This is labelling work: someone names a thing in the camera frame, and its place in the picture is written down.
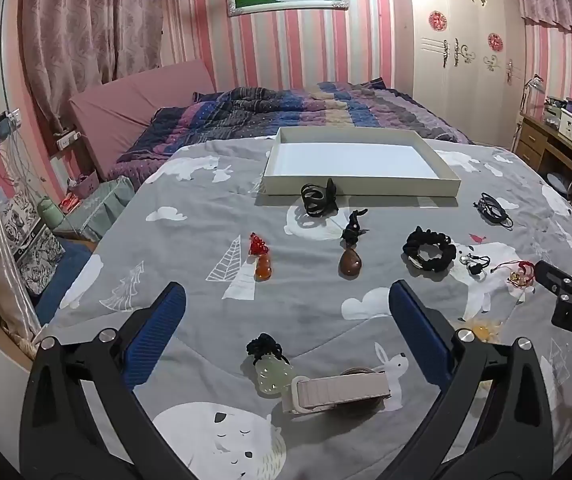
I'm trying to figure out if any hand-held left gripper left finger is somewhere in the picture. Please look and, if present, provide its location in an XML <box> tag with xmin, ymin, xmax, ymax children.
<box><xmin>18</xmin><ymin>281</ymin><xmax>201</xmax><ymax>480</ymax></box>

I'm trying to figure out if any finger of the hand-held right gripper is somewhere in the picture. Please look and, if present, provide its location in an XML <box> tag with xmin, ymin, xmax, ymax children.
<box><xmin>536</xmin><ymin>260</ymin><xmax>572</xmax><ymax>302</ymax></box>

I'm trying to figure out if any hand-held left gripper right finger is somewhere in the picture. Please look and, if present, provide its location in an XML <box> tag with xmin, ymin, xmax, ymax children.
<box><xmin>388</xmin><ymin>280</ymin><xmax>566</xmax><ymax>480</ymax></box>

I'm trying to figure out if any red string bell charm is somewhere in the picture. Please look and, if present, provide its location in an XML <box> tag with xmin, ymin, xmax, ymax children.
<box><xmin>502</xmin><ymin>260</ymin><xmax>537</xmax><ymax>292</ymax></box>

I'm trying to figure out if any black fabric scrunchie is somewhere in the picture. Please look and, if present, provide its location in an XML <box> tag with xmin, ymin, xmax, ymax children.
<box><xmin>402</xmin><ymin>226</ymin><xmax>457</xmax><ymax>274</ymax></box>

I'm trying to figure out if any brown teardrop pendant black cord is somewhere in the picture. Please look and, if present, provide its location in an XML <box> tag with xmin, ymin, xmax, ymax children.
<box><xmin>338</xmin><ymin>208</ymin><xmax>369</xmax><ymax>279</ymax></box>

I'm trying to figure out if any black cord bracelet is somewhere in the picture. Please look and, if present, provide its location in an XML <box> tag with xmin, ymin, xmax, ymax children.
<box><xmin>473</xmin><ymin>192</ymin><xmax>514</xmax><ymax>231</ymax></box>

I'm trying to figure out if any orange gourd pendant red knot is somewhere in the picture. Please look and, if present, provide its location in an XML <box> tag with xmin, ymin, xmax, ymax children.
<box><xmin>248</xmin><ymin>232</ymin><xmax>273</xmax><ymax>282</ymax></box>

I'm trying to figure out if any green jade pendant black cord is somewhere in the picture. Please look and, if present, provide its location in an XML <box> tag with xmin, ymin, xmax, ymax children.
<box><xmin>246</xmin><ymin>333</ymin><xmax>296</xmax><ymax>399</ymax></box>

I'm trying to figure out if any black hair claw clip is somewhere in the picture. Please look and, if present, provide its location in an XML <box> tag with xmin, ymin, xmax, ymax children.
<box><xmin>301</xmin><ymin>178</ymin><xmax>339</xmax><ymax>219</ymax></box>

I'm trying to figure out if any white shallow cardboard box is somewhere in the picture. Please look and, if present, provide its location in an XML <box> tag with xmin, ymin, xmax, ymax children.
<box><xmin>261</xmin><ymin>127</ymin><xmax>461</xmax><ymax>198</ymax></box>

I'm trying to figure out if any small black white charm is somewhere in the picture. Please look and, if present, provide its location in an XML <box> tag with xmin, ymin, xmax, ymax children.
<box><xmin>458</xmin><ymin>252</ymin><xmax>491</xmax><ymax>277</ymax></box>

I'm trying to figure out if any grey animal print blanket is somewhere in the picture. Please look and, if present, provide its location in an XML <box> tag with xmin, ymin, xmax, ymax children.
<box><xmin>41</xmin><ymin>137</ymin><xmax>572</xmax><ymax>480</ymax></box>

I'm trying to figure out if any beige hair clip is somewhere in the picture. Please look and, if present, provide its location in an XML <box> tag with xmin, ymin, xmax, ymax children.
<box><xmin>282</xmin><ymin>369</ymin><xmax>392</xmax><ymax>415</ymax></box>

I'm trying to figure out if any blue cloth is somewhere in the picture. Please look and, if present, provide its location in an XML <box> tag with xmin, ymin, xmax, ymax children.
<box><xmin>33</xmin><ymin>239</ymin><xmax>93</xmax><ymax>327</ymax></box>

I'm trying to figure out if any wooden desk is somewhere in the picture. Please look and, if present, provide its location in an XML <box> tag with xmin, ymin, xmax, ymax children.
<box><xmin>513</xmin><ymin>112</ymin><xmax>572</xmax><ymax>241</ymax></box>

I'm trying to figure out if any green storage basket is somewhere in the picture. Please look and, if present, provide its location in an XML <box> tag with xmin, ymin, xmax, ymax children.
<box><xmin>53</xmin><ymin>177</ymin><xmax>137</xmax><ymax>241</ymax></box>

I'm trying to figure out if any floral tote bag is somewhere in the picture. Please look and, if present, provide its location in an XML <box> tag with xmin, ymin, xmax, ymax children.
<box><xmin>1</xmin><ymin>194</ymin><xmax>67</xmax><ymax>297</ymax></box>

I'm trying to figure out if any green bottle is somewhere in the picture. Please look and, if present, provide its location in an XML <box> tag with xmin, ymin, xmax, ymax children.
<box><xmin>37</xmin><ymin>197</ymin><xmax>65</xmax><ymax>231</ymax></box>

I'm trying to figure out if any desk lamp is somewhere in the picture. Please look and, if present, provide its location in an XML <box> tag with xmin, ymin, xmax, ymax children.
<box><xmin>517</xmin><ymin>75</ymin><xmax>547</xmax><ymax>127</ymax></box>

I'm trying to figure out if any white wardrobe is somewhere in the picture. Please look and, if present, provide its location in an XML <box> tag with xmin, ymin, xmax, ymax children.
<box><xmin>406</xmin><ymin>0</ymin><xmax>527</xmax><ymax>149</ymax></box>

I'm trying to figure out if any pink mattress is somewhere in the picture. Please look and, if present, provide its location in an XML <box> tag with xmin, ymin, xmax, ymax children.
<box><xmin>69</xmin><ymin>58</ymin><xmax>217</xmax><ymax>177</ymax></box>

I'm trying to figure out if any striped purple blue quilt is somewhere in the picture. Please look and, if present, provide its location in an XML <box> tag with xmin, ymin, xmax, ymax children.
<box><xmin>108</xmin><ymin>78</ymin><xmax>472</xmax><ymax>179</ymax></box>

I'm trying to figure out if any pink floral curtain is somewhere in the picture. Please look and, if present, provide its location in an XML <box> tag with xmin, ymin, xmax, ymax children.
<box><xmin>18</xmin><ymin>0</ymin><xmax>167</xmax><ymax>132</ymax></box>

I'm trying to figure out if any wall socket with chargers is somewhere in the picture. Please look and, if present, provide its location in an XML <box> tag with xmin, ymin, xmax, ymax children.
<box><xmin>0</xmin><ymin>109</ymin><xmax>25</xmax><ymax>142</ymax></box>

